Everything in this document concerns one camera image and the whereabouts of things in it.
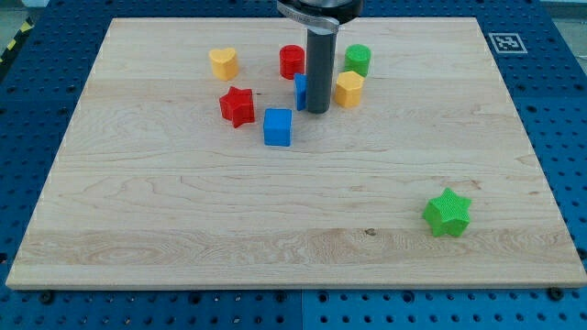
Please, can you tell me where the wooden board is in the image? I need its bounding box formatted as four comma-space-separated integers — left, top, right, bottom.
6, 17, 586, 291

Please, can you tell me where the green cylinder block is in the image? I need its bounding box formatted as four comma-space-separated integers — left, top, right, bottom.
344, 44, 371, 77

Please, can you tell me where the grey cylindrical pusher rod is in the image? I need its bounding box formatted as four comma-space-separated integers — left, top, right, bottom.
306, 29, 337, 114

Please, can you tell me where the green star block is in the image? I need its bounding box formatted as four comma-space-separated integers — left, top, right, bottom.
423, 188, 471, 237

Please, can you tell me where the yellow heart block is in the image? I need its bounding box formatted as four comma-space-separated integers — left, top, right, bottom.
208, 48, 239, 81

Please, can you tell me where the blue block behind rod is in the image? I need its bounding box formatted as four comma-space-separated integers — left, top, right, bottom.
293, 73, 306, 111

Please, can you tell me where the yellow hexagon block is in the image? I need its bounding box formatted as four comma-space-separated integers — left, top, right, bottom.
335, 71, 365, 108

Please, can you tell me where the white fiducial marker tag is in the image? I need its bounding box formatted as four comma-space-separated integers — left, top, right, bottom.
489, 32, 527, 54

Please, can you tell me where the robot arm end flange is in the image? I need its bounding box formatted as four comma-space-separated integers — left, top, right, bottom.
276, 0, 364, 35

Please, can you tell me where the red star block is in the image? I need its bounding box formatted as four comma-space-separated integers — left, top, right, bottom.
219, 86, 255, 128

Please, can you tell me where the red cylinder block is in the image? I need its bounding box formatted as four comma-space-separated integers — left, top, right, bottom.
279, 44, 305, 80

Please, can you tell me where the blue cube block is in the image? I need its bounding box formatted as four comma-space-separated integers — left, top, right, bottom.
263, 108, 293, 147

